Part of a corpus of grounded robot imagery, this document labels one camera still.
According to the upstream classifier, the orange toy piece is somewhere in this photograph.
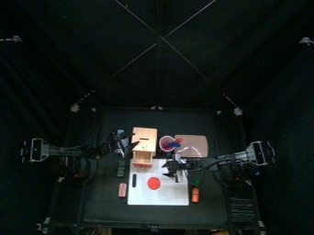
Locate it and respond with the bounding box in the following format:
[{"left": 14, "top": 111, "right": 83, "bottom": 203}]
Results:
[{"left": 191, "top": 187, "right": 202, "bottom": 204}]

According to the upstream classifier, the blue utensil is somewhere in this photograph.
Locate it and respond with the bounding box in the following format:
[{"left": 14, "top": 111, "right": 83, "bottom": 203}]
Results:
[{"left": 166, "top": 137, "right": 185, "bottom": 149}]

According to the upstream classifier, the wooden drawer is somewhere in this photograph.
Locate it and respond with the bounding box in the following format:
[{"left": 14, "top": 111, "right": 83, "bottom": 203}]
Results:
[{"left": 131, "top": 151, "right": 155, "bottom": 168}]

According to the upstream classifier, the dark green block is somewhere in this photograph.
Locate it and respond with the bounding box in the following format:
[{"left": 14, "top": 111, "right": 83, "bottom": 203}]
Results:
[{"left": 116, "top": 159, "right": 127, "bottom": 178}]

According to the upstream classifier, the white cutting mat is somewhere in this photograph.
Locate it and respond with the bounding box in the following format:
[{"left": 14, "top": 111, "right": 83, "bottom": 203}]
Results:
[{"left": 127, "top": 158, "right": 191, "bottom": 207}]

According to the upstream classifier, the red dough disc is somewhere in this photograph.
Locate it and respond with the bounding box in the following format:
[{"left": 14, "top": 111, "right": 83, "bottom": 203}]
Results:
[{"left": 146, "top": 176, "right": 162, "bottom": 191}]

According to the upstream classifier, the wooden drawer box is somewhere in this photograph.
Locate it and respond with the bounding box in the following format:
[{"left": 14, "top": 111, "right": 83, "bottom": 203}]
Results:
[{"left": 130, "top": 127, "right": 158, "bottom": 155}]

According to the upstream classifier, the black printed label sheet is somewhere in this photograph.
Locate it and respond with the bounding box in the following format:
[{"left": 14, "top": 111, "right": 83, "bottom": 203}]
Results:
[{"left": 227, "top": 196, "right": 258, "bottom": 225}]

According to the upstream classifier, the white cable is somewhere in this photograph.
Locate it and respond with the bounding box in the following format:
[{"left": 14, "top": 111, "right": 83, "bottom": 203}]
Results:
[{"left": 175, "top": 145, "right": 206, "bottom": 160}]

